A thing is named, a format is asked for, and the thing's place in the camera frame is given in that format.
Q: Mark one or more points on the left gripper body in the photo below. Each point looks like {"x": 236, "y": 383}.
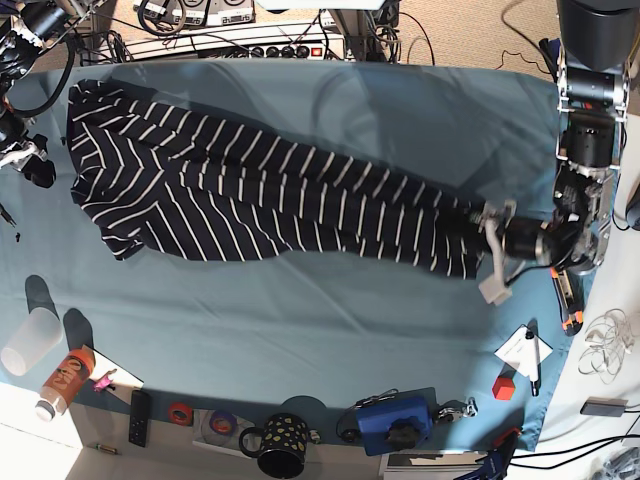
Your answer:
{"x": 518, "y": 237}

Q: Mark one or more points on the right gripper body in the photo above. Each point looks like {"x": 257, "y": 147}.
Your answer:
{"x": 21, "y": 153}

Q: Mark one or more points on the navy white striped t-shirt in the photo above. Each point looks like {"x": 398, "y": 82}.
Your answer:
{"x": 206, "y": 188}

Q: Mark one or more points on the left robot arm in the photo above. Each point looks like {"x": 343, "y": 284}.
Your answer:
{"x": 590, "y": 65}

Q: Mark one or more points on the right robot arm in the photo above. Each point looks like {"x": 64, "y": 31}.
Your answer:
{"x": 26, "y": 36}

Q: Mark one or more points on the orange black utility knife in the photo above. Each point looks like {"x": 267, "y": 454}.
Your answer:
{"x": 570, "y": 298}

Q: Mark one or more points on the white paper card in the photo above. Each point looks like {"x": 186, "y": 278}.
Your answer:
{"x": 514, "y": 351}

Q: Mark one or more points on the white black marker pen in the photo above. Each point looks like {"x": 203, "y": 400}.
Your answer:
{"x": 533, "y": 362}

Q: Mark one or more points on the red cube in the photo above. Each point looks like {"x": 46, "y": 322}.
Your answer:
{"x": 503, "y": 388}

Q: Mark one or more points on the translucent plastic cup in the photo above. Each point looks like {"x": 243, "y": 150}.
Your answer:
{"x": 40, "y": 332}

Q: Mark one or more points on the metal carabiner keys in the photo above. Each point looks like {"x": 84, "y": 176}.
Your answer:
{"x": 452, "y": 413}

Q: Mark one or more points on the grey flat device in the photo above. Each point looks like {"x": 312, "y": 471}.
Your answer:
{"x": 603, "y": 407}

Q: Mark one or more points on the orange labelled bottle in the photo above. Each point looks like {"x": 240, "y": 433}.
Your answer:
{"x": 62, "y": 386}

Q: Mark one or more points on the blue box with knob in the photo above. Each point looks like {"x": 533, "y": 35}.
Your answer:
{"x": 394, "y": 425}

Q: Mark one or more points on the pink small figurine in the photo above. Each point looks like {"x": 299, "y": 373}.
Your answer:
{"x": 105, "y": 382}

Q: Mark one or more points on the black remote control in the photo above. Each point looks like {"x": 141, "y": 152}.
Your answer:
{"x": 139, "y": 417}

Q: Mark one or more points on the white power strip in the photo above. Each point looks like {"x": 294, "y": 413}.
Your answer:
{"x": 312, "y": 51}

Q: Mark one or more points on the red tape roll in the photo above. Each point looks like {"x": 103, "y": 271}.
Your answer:
{"x": 180, "y": 414}

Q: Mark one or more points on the green yellow battery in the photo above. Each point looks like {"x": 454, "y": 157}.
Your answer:
{"x": 106, "y": 449}

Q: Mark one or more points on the purple tape roll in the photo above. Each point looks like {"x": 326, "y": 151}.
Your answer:
{"x": 223, "y": 423}

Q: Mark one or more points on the black mug yellow pattern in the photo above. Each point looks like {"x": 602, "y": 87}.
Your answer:
{"x": 279, "y": 446}

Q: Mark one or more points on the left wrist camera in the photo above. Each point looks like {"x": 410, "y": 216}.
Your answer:
{"x": 493, "y": 288}

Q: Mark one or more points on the blue handled tool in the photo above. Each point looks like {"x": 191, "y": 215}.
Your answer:
{"x": 495, "y": 463}

